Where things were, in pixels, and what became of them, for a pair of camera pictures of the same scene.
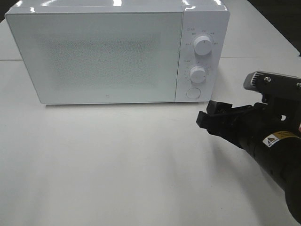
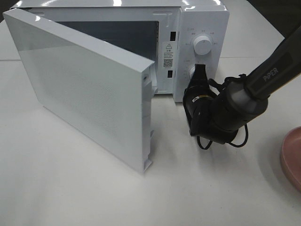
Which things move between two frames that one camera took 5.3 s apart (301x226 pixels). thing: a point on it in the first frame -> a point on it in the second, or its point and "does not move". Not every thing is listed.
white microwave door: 100,57 -> 104,92
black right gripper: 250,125 -> 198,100
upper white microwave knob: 202,45 does not move
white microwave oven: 120,51 does not move
